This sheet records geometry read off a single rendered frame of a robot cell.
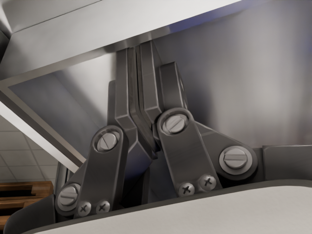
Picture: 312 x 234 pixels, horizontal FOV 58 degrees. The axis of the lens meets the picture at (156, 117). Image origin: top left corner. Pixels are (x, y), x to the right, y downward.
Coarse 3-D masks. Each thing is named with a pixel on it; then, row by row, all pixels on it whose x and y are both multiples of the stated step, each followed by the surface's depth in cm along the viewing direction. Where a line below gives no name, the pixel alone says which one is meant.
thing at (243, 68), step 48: (144, 0) 12; (192, 0) 11; (240, 0) 10; (288, 0) 14; (48, 48) 12; (96, 48) 11; (192, 48) 15; (240, 48) 16; (288, 48) 16; (48, 96) 15; (96, 96) 18; (192, 96) 18; (240, 96) 19; (288, 96) 19; (288, 144) 24
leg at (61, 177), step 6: (60, 162) 63; (60, 168) 62; (66, 168) 61; (60, 174) 60; (66, 174) 60; (72, 174) 61; (60, 180) 60; (66, 180) 60; (54, 186) 60; (60, 186) 59; (54, 192) 59
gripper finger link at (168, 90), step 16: (144, 48) 11; (144, 64) 11; (160, 64) 12; (176, 64) 12; (144, 80) 10; (160, 80) 11; (176, 80) 11; (144, 96) 10; (160, 96) 10; (176, 96) 10; (144, 112) 10; (160, 112) 9; (208, 128) 9; (160, 144) 10; (208, 144) 9; (224, 144) 9; (240, 144) 8; (224, 160) 8; (240, 160) 8; (256, 160) 8; (224, 176) 8; (240, 176) 8
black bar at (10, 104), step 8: (0, 32) 14; (0, 40) 13; (8, 40) 14; (0, 48) 13; (0, 56) 13; (0, 96) 14; (8, 104) 15; (16, 104) 15; (16, 112) 16; (24, 112) 16; (24, 120) 16; (32, 120) 16; (32, 128) 17; (40, 128) 17; (48, 136) 17; (56, 144) 18; (64, 152) 19; (72, 160) 20
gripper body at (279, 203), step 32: (224, 192) 7; (256, 192) 6; (288, 192) 6; (64, 224) 8; (96, 224) 7; (128, 224) 7; (160, 224) 6; (192, 224) 6; (224, 224) 6; (256, 224) 6; (288, 224) 6
